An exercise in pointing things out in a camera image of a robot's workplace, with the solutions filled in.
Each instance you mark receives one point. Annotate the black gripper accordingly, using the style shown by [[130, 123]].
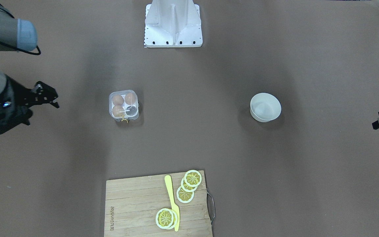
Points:
[[15, 93]]

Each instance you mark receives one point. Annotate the clear plastic egg box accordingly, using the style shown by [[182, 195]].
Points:
[[132, 111]]

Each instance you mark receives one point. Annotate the brown egg carried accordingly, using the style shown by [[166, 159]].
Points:
[[130, 98]]

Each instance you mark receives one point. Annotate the white bowl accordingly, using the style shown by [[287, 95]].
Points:
[[265, 107]]

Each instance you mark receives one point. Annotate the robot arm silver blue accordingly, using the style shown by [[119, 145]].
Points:
[[17, 35]]

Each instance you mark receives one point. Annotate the brown egg back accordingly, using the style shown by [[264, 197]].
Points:
[[117, 100], [118, 111]]

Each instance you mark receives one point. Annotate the wooden cutting board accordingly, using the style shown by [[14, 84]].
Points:
[[131, 205]]

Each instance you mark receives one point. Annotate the yellow plastic knife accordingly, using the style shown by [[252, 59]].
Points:
[[174, 206]]

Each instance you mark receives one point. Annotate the lemon slice single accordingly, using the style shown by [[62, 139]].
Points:
[[166, 218]]

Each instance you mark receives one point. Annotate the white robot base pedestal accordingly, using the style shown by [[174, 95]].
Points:
[[172, 24]]

